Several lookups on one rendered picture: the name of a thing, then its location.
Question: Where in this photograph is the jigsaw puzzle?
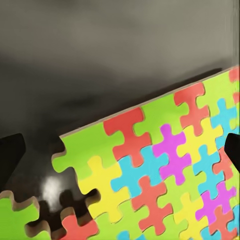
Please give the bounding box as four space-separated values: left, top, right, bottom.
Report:
0 64 240 240

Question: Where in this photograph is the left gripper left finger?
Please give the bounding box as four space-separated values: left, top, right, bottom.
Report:
0 133 26 193

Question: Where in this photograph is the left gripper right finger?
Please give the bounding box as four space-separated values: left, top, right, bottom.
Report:
224 133 240 173

